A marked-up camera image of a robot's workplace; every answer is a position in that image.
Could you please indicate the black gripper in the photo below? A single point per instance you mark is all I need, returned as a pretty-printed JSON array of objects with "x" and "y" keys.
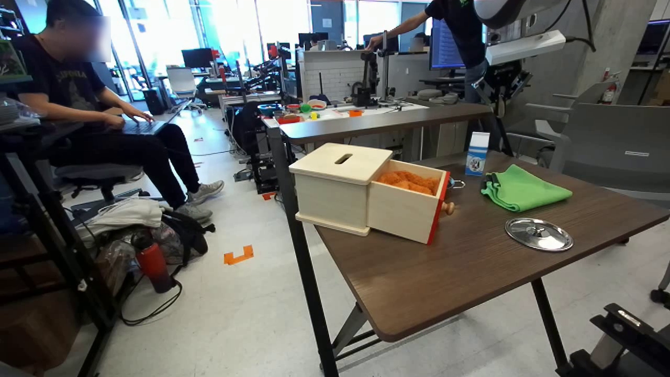
[{"x": 503, "y": 77}]

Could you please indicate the wooden drawer red front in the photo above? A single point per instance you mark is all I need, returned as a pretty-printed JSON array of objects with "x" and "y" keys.
[{"x": 404, "y": 211}]

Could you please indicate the black background robot arm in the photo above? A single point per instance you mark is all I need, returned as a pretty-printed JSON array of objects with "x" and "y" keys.
[{"x": 365, "y": 80}]

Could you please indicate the blue monitor screen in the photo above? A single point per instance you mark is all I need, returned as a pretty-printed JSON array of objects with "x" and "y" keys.
[{"x": 439, "y": 54}]

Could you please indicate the white blue milk carton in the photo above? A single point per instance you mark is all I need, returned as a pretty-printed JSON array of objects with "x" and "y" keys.
[{"x": 478, "y": 156}]

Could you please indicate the distant seated person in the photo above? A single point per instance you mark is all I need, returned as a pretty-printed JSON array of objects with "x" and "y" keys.
[{"x": 420, "y": 42}]

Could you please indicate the spray bottle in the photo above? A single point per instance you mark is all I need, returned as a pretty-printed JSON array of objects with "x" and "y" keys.
[{"x": 610, "y": 86}]

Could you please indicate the green cloth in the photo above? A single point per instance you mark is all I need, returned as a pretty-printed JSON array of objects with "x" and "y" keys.
[{"x": 524, "y": 190}]

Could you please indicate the grey chair with label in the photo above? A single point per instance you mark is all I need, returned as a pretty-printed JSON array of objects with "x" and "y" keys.
[{"x": 614, "y": 148}]

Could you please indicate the long wooden desk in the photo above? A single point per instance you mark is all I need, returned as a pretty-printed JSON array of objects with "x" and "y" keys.
[{"x": 377, "y": 121}]

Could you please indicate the orange toy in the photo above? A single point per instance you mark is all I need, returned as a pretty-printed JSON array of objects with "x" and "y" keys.
[{"x": 354, "y": 112}]

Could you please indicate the steel pot lid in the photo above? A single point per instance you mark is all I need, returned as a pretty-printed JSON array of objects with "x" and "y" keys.
[{"x": 538, "y": 235}]

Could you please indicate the white pegboard partition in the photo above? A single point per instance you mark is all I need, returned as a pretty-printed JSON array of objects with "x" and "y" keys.
[{"x": 335, "y": 74}]

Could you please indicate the green toy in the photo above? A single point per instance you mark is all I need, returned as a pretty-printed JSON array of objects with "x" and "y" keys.
[{"x": 305, "y": 110}]

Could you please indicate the wooden box with slot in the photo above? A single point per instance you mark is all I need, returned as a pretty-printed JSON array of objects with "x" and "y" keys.
[{"x": 335, "y": 190}]

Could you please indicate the red tray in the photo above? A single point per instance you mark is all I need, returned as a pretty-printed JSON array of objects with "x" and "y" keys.
[{"x": 289, "y": 119}]

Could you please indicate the black metal table leg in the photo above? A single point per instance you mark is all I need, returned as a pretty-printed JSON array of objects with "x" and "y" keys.
[
  {"x": 551, "y": 328},
  {"x": 305, "y": 280}
]

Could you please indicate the black monitor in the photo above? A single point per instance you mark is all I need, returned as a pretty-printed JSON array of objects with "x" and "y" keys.
[{"x": 198, "y": 58}]

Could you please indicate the orange floor tape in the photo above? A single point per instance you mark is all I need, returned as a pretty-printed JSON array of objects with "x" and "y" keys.
[{"x": 239, "y": 257}]

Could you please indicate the white swivel chair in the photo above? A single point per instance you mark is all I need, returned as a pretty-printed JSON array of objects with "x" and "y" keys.
[{"x": 182, "y": 85}]

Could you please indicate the black backpack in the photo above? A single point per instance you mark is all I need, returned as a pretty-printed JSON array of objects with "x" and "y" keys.
[{"x": 184, "y": 234}]

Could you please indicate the dark laptop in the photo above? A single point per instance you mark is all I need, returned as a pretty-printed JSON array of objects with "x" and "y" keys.
[{"x": 148, "y": 125}]

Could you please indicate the red bottle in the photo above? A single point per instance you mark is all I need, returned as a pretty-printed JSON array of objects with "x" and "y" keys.
[{"x": 153, "y": 265}]

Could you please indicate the white clothing heap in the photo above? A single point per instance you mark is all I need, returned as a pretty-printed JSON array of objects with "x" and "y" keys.
[{"x": 126, "y": 212}]

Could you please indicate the black office chair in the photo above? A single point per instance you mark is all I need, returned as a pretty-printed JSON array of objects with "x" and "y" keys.
[{"x": 97, "y": 175}]

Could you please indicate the seated person black shirt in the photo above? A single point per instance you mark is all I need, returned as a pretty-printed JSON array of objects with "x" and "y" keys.
[{"x": 64, "y": 97}]

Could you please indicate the black metal rack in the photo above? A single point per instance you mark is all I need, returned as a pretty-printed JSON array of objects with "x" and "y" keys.
[{"x": 42, "y": 211}]

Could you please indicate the cardboard box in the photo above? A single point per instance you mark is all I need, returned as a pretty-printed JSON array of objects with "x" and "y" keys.
[{"x": 33, "y": 337}]

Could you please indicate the black clamp mount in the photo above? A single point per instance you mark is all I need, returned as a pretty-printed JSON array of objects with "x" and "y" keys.
[{"x": 621, "y": 342}]

